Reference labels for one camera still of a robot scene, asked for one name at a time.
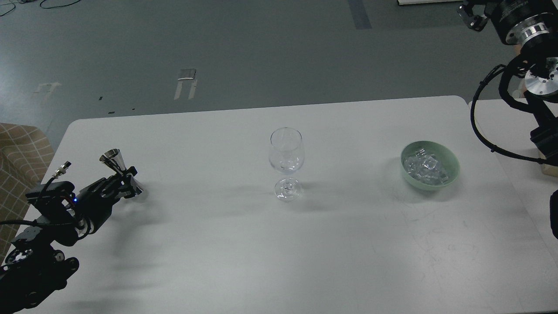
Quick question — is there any steel double jigger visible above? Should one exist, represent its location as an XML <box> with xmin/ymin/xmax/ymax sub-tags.
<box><xmin>99</xmin><ymin>148</ymin><xmax>144</xmax><ymax>198</ymax></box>

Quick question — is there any clear wine glass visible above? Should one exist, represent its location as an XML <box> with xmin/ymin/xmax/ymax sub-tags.
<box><xmin>269</xmin><ymin>127</ymin><xmax>305</xmax><ymax>202</ymax></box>

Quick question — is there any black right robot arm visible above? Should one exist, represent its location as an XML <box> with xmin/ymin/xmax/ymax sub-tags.
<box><xmin>458</xmin><ymin>0</ymin><xmax>558</xmax><ymax>167</ymax></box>

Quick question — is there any green bowl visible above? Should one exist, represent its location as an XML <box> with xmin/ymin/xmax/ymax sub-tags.
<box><xmin>399</xmin><ymin>141</ymin><xmax>460</xmax><ymax>191</ymax></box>

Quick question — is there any beige block on side table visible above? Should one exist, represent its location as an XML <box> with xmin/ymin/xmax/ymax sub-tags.
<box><xmin>541</xmin><ymin>164</ymin><xmax>558</xmax><ymax>177</ymax></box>

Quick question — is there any black floor cable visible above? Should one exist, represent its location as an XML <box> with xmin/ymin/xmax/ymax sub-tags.
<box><xmin>0</xmin><ymin>0</ymin><xmax>82</xmax><ymax>17</ymax></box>

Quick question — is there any clear ice cubes pile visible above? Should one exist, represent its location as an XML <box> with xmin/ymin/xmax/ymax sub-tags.
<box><xmin>403</xmin><ymin>148</ymin><xmax>450</xmax><ymax>186</ymax></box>

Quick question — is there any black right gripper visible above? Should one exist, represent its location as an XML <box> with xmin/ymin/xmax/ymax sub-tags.
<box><xmin>458</xmin><ymin>0</ymin><xmax>557</xmax><ymax>45</ymax></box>

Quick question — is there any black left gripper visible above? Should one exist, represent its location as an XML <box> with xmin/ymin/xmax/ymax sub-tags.
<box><xmin>76</xmin><ymin>167</ymin><xmax>142</xmax><ymax>236</ymax></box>

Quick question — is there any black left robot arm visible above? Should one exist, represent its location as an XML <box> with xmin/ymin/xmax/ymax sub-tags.
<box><xmin>0</xmin><ymin>160</ymin><xmax>142</xmax><ymax>314</ymax></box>

